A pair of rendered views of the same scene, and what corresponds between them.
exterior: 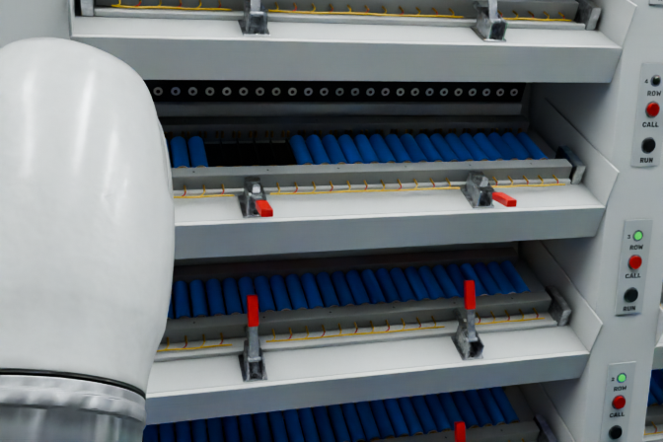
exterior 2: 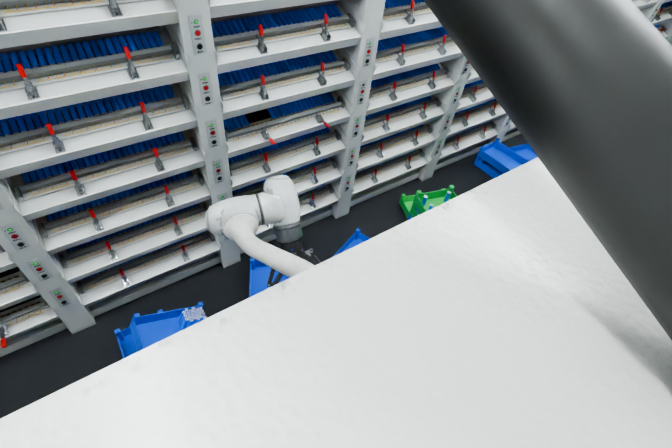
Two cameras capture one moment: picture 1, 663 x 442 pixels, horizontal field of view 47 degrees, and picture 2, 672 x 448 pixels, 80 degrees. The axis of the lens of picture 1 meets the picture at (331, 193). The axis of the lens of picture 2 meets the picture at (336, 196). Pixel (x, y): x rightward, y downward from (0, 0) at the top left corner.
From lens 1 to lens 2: 1.07 m
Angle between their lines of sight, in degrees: 38
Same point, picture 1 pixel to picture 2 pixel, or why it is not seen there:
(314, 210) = (280, 133)
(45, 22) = (216, 111)
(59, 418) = (297, 226)
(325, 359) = (283, 163)
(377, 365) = (295, 162)
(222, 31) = (256, 99)
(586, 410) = (344, 159)
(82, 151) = (291, 197)
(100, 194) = (294, 201)
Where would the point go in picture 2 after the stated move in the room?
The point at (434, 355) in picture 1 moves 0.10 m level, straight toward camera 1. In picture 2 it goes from (308, 156) to (311, 170)
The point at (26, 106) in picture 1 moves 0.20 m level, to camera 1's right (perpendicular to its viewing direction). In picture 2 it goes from (283, 193) to (344, 183)
